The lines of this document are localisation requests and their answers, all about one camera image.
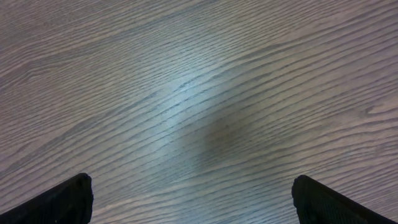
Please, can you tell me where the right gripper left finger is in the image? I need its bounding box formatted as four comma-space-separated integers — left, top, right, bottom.
1, 173, 94, 224

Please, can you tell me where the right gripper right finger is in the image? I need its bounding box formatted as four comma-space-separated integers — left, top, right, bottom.
292, 175, 397, 224

